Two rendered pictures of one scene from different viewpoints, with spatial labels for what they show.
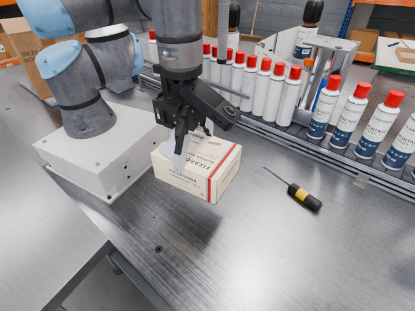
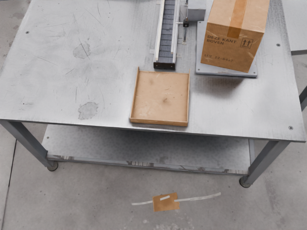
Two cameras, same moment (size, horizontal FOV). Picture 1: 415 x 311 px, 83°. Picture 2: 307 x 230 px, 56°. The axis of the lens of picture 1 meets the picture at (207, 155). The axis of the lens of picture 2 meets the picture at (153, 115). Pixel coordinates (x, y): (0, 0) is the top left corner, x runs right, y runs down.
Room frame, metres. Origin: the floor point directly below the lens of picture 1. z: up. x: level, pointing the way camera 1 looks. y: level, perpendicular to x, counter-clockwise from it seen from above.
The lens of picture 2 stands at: (2.04, 1.41, 2.00)
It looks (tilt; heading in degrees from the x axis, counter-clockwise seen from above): 60 degrees down; 238
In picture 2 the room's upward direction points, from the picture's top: 3 degrees counter-clockwise
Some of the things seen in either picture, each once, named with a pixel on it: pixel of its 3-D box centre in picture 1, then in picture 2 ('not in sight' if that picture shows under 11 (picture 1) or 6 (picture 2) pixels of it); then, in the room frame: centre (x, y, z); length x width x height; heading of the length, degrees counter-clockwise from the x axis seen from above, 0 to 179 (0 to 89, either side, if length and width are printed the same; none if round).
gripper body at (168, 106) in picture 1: (181, 96); not in sight; (0.41, 0.05, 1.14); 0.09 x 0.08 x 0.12; 60
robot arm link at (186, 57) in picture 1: (179, 52); not in sight; (0.41, 0.05, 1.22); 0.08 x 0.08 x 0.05
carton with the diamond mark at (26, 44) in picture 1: (49, 54); (234, 26); (1.14, 0.74, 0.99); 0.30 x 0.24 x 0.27; 38
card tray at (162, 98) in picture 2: not in sight; (161, 94); (1.60, 0.78, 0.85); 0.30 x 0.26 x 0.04; 50
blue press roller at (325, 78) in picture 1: (320, 100); not in sight; (0.70, -0.37, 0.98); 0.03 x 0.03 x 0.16
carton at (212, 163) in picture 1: (197, 162); not in sight; (0.40, 0.02, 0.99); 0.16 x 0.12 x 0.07; 60
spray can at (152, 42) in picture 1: (155, 53); not in sight; (1.15, 0.24, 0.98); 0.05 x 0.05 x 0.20
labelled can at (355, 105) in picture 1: (349, 117); not in sight; (0.59, -0.42, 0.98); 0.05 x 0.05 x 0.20
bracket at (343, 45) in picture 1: (331, 42); not in sight; (0.76, -0.37, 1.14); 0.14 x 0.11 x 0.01; 50
